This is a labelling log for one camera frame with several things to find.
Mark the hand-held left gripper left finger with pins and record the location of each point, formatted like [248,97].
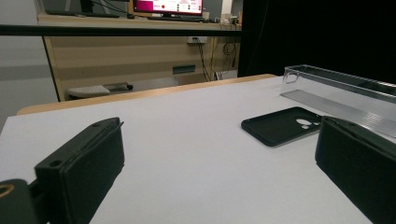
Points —
[84,161]

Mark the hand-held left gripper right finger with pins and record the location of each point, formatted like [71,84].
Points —
[358,161]

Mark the clear plastic tray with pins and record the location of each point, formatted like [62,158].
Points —
[342,109]

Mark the black phone case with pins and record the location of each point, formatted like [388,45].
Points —
[274,127]

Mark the grey chair base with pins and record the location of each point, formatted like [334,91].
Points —
[90,90]

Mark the light wooden desk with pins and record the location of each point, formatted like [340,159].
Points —
[124,56]

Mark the black horizontal bar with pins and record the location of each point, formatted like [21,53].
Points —
[93,30]

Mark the black curtain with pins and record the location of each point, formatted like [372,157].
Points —
[311,31]

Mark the white power socket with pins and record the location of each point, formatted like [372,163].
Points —
[197,39]

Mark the black keyboard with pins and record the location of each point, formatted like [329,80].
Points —
[174,18]

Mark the computer monitor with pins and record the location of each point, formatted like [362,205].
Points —
[168,6]

